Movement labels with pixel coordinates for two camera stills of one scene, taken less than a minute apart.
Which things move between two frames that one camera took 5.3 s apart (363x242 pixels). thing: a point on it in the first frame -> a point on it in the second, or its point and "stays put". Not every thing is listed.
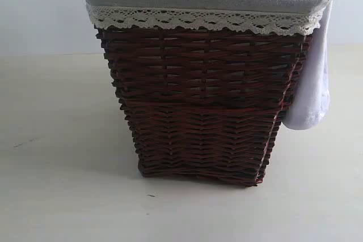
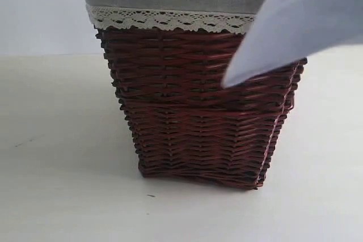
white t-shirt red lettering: (309, 100) -> (304, 12)
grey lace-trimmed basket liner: (286, 3) stays put
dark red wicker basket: (203, 105) stays put
